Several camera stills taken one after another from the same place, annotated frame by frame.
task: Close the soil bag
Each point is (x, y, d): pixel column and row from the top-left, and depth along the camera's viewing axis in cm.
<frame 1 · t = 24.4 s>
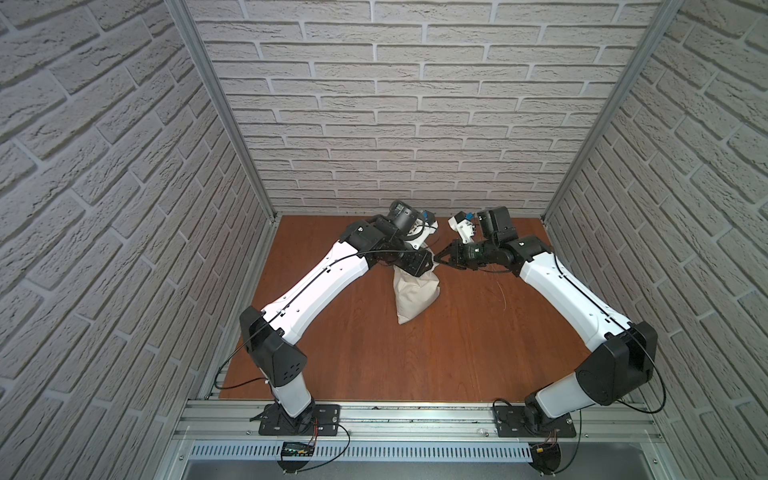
left hand: (423, 252, 74), fingers open
right hand: (427, 262, 76), fingers closed
cream cloth drawstring bag: (414, 293, 87), point 12 cm above the table

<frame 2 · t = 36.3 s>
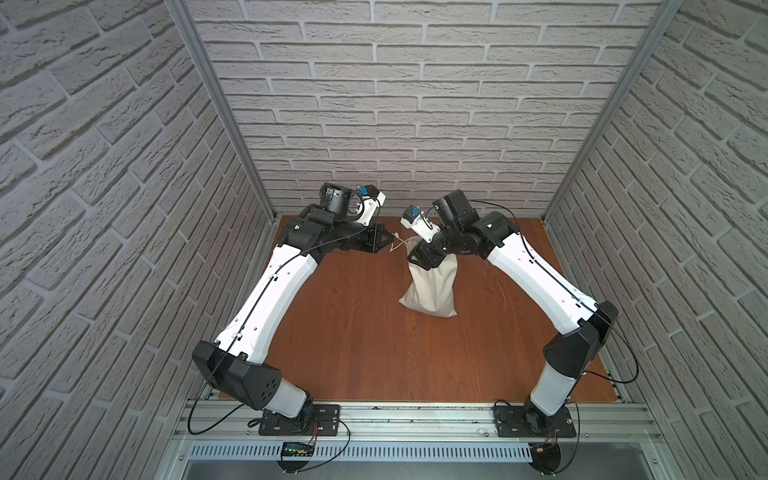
left hand: (390, 229, 70), fingers closed
right hand: (408, 253, 75), fingers open
cream cloth drawstring bag: (432, 290, 84), point 14 cm above the table

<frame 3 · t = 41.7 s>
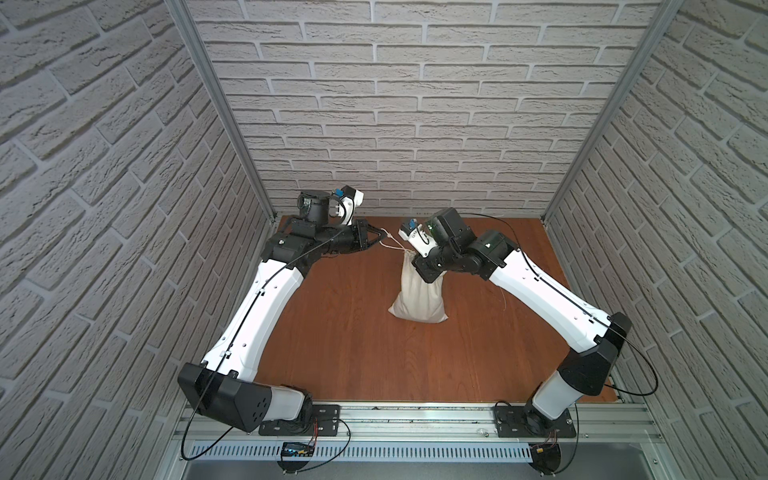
left hand: (382, 225, 68), fingers closed
right hand: (408, 265, 73), fingers closed
cream cloth drawstring bag: (419, 299, 81), point 16 cm above the table

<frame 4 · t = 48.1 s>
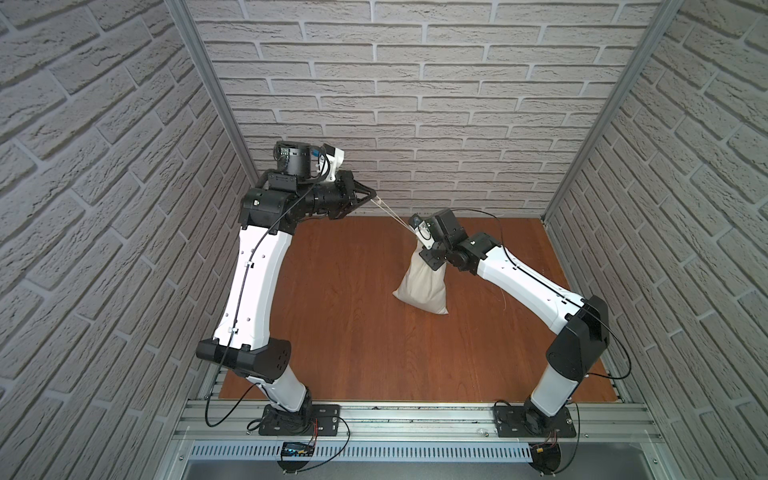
left hand: (372, 182, 61), fingers closed
right hand: (424, 248, 83), fingers closed
cream cloth drawstring bag: (425, 282, 87), point 14 cm above the table

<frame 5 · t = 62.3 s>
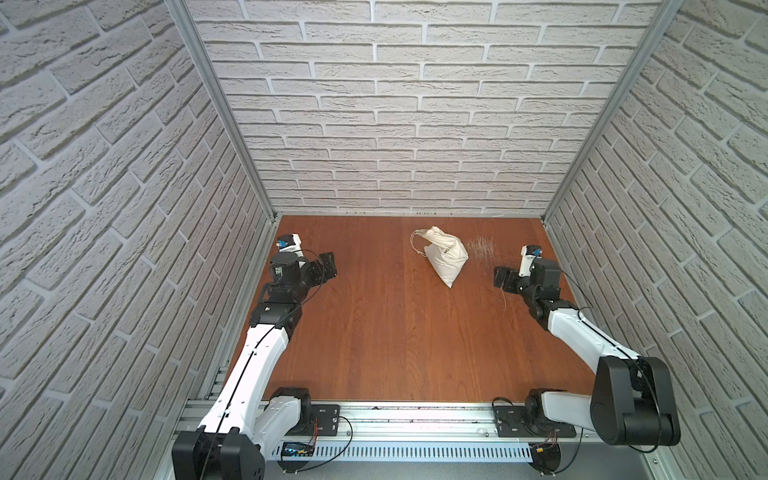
left hand: (314, 251, 79), fingers open
right hand: (501, 267, 90), fingers open
cream cloth drawstring bag: (445, 253, 97), point 11 cm above the table

